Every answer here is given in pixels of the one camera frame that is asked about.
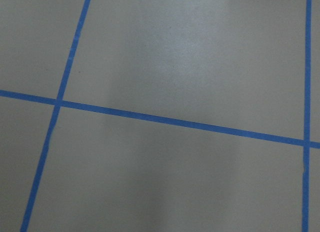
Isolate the brown table cover mat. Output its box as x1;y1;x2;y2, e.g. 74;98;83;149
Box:
0;0;320;232

